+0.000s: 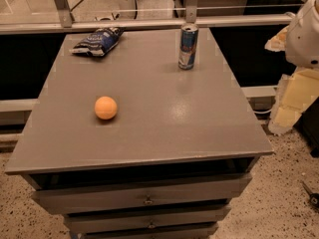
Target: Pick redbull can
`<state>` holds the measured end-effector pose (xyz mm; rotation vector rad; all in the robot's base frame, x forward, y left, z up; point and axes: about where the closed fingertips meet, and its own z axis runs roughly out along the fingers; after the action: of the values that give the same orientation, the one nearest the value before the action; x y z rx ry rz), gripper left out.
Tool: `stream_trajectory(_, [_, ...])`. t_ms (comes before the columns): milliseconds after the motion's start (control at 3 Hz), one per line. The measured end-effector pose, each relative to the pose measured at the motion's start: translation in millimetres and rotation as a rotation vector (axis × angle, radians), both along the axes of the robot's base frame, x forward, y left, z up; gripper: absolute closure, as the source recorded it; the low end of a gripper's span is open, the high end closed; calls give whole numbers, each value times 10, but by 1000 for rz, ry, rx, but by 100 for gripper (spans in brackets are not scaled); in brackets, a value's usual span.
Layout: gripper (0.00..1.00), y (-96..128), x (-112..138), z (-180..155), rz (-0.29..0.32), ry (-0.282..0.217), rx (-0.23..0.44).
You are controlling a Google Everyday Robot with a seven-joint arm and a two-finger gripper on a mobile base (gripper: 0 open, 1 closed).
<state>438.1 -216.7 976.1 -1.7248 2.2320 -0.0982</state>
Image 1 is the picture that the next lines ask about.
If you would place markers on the black tool on floor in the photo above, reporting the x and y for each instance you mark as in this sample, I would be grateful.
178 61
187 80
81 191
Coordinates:
313 197

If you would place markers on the grey drawer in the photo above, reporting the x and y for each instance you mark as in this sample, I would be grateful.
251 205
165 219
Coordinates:
151 219
151 193
189 231

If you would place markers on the blue silver redbull can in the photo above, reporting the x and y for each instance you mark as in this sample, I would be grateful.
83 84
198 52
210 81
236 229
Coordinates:
187 46

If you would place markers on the orange ball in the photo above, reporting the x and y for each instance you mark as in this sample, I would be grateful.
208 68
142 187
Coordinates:
105 108

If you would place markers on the grey drawer cabinet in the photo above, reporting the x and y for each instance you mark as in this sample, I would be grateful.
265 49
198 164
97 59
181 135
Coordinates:
170 124

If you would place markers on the yellow foam padding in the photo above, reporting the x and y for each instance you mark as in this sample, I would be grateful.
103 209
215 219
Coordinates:
295 94

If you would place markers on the middle grey drawer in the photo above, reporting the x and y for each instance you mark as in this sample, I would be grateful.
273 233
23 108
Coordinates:
151 219

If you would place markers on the metal railing frame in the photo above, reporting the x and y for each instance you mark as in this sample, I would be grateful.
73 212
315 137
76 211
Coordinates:
77 16

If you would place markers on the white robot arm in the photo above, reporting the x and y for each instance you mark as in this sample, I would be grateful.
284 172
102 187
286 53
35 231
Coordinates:
302 39

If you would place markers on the bottom grey drawer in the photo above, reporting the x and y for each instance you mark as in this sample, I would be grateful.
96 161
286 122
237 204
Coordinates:
189 231

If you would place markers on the blue white chip bag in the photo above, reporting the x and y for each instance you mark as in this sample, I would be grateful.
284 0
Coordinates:
99 43

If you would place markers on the top grey drawer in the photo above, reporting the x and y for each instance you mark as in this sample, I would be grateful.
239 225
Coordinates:
151 193

